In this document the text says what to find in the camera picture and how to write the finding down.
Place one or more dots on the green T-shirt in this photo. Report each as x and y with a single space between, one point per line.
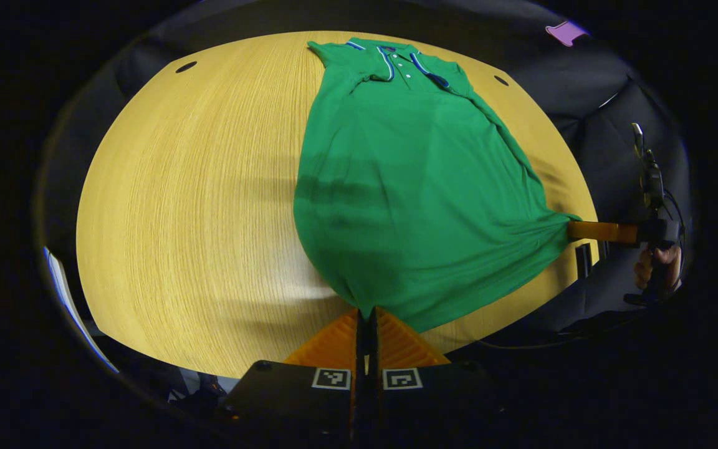
409 187

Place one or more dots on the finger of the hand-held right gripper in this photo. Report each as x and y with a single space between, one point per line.
602 232

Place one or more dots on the black table grommet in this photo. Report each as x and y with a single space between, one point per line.
186 66
501 80

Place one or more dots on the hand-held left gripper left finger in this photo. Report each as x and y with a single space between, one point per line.
296 399

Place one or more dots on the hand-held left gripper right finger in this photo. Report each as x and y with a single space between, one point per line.
440 399

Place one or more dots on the small black rectangular plate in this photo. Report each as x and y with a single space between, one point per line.
583 260

